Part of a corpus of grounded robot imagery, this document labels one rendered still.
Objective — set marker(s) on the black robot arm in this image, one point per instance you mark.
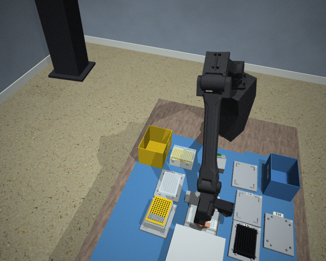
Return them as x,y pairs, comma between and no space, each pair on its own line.
220,73

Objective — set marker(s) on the blue open-top bin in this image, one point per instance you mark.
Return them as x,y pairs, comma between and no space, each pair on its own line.
281,177

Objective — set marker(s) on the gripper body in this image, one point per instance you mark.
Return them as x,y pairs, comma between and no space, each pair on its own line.
196,220

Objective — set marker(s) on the blue bench mat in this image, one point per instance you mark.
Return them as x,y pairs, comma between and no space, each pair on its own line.
122,240

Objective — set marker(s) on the yellow open-top bin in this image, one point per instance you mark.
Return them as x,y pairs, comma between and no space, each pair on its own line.
154,147

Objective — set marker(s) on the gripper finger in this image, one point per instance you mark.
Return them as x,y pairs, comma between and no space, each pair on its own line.
207,225

